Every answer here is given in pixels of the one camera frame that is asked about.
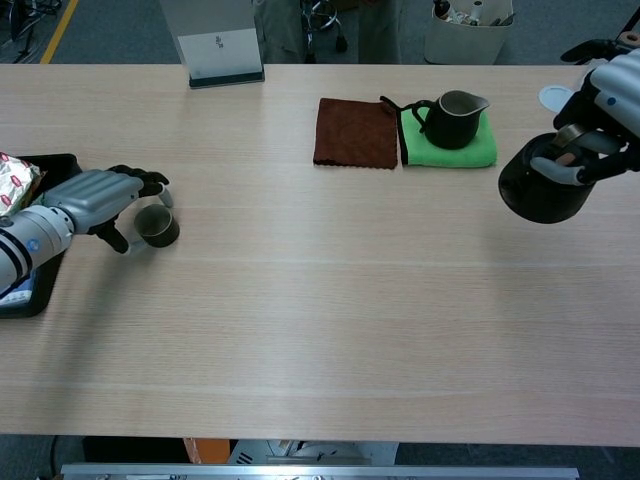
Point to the black plastic tray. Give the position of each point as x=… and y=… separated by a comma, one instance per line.
x=45, y=290

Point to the black metal frame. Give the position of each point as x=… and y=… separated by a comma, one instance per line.
x=19, y=25

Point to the green cloth with black edge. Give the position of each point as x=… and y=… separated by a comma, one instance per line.
x=450, y=157

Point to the black cast iron teapot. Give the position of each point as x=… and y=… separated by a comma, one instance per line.
x=540, y=200

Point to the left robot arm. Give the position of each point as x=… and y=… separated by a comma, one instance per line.
x=25, y=245

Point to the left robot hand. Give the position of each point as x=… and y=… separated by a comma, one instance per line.
x=95, y=195

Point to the chrome stool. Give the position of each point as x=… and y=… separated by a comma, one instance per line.
x=325, y=20

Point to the foil snack bag red labels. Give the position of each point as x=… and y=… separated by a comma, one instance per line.
x=15, y=180

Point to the brown cloth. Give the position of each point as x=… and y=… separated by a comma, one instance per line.
x=355, y=132

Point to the beige storage bin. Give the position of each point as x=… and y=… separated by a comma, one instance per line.
x=465, y=45

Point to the blue packet with face print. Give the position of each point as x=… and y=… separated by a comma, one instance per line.
x=22, y=295

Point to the white round coaster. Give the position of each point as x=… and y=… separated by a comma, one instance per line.
x=552, y=97

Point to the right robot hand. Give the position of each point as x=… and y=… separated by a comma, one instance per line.
x=617, y=95

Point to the dark ceramic tea cup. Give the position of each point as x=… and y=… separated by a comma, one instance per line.
x=160, y=235

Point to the orange object under table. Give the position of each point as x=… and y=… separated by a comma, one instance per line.
x=210, y=450

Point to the person in khaki trousers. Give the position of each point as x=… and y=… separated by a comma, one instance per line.
x=280, y=35

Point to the grey sign stand white card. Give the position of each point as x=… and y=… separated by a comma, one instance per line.
x=220, y=50

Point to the black ceramic pitcher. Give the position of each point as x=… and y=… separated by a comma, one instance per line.
x=450, y=132

